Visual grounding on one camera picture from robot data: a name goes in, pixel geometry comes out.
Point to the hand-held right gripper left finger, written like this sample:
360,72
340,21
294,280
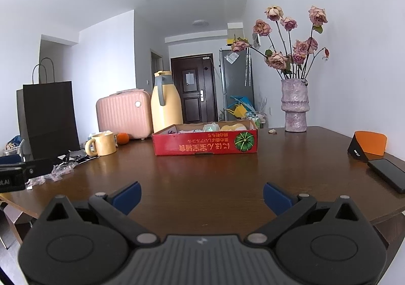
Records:
126,197

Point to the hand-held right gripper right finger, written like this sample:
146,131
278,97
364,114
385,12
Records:
277,198

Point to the yellow white plush toy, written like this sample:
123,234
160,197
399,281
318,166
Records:
234,128

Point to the red cardboard box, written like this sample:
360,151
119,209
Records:
196,144

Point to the green bath pouf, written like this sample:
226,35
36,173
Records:
211,128

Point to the basket with small things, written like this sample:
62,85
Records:
14,144

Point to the pile of clear plastic wrappers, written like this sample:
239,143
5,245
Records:
57,172

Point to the yellow mug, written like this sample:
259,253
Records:
104,144

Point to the grey monitor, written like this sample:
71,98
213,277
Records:
21,120

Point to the orange fruit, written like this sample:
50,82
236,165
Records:
122,138

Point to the black white paper packets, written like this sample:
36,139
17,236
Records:
76,157

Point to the black paper bag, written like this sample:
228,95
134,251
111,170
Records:
50,117

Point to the cart with bottles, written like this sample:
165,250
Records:
258,119

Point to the pink suitcase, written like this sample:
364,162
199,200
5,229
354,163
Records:
121,114

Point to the yellow watering can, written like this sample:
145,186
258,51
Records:
237,111

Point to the purple ceramic vase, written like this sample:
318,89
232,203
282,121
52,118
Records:
295,103

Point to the yellow thermos jug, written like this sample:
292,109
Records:
166,108

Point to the white dried branches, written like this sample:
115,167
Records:
260,100

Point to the orange black stand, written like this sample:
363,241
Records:
370,142

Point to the black smartphone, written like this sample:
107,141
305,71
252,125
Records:
386,173

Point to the dark brown entrance door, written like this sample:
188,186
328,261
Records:
193,95

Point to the grey refrigerator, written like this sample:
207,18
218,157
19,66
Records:
234,82

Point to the grey interior door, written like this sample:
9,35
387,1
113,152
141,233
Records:
155,70

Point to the dried pink roses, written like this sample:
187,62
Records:
278,60

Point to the yellow box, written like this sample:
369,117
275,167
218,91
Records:
233,41

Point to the round ceiling lamp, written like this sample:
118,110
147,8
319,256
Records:
200,23

